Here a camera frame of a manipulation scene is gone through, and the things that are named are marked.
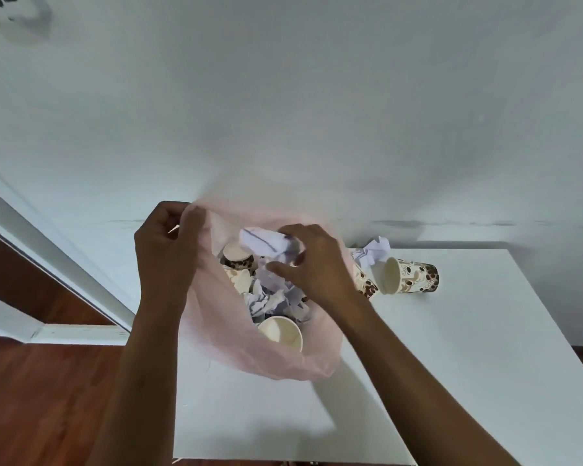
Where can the person's right hand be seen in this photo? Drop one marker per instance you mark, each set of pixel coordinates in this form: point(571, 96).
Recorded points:
point(320, 271)

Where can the person's left hand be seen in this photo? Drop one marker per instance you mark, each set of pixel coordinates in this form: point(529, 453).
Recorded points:
point(163, 252)

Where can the person's left thumb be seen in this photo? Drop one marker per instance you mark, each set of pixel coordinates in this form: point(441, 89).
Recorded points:
point(197, 225)

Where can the person's right thumb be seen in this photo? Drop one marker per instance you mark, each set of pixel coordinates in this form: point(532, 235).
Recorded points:
point(286, 274)

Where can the white paper ball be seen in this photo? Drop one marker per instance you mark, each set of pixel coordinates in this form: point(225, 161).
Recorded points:
point(267, 303)
point(297, 305)
point(376, 252)
point(262, 243)

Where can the pink translucent plastic bag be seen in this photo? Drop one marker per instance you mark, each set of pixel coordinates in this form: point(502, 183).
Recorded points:
point(213, 329)

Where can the person's right forearm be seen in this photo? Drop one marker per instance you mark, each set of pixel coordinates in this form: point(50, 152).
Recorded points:
point(418, 383)

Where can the person's left forearm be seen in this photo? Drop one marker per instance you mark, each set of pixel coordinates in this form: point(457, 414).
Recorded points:
point(141, 383)

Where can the white door frame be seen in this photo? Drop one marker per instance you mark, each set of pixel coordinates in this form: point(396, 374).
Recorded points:
point(53, 257)

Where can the white wall socket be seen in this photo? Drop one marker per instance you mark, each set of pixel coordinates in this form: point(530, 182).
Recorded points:
point(9, 14)

